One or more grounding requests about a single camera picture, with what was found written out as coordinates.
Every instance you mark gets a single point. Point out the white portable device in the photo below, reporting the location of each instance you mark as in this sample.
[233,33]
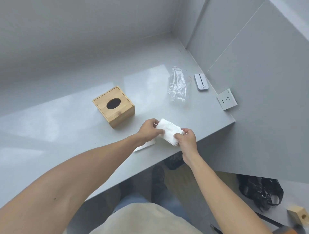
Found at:
[201,82]

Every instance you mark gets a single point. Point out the person's left thumb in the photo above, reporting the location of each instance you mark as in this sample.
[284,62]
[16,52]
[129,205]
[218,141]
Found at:
[159,132]

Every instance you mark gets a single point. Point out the black thin rod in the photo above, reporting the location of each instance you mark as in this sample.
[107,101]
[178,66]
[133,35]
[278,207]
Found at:
[269,220]

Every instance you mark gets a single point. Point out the black plastic bag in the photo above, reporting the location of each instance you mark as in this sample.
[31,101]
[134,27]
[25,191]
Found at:
[262,190]

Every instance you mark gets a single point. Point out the black pen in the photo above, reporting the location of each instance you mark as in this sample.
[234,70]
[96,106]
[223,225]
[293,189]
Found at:
[215,229]

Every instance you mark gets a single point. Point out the white wall socket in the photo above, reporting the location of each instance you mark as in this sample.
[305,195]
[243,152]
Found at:
[226,99]

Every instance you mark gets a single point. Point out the person's right thumb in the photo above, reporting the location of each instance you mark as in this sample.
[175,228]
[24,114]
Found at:
[179,137]

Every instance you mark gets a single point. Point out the small wooden block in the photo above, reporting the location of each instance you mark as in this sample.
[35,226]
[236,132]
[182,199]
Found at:
[298,215]

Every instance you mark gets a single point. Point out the person's black shoe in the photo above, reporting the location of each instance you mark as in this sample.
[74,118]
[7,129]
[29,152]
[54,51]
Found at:
[174,162]
[158,182]

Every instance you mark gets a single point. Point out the person's right forearm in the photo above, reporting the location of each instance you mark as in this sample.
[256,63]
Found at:
[217,192]

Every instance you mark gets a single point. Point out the person's blue jeans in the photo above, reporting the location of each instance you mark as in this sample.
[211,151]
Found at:
[169,207]

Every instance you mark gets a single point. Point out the person's right hand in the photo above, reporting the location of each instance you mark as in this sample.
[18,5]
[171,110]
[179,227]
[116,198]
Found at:
[189,144]

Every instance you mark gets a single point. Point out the stack of white tissues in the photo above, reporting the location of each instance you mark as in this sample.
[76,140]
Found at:
[169,131]

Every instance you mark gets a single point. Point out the person's left hand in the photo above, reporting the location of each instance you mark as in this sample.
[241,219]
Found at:
[147,131]

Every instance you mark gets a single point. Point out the person's left forearm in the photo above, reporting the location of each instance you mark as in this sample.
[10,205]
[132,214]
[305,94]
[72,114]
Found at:
[72,178]

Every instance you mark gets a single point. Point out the bamboo tissue box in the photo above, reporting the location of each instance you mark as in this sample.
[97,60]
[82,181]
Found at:
[114,107]

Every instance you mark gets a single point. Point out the white flat card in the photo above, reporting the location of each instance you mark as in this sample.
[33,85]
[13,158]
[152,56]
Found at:
[147,145]

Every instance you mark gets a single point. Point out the clear plastic wrapper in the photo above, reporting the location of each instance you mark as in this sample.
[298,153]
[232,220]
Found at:
[178,84]

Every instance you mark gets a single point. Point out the person's beige shirt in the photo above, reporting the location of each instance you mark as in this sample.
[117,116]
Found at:
[144,220]

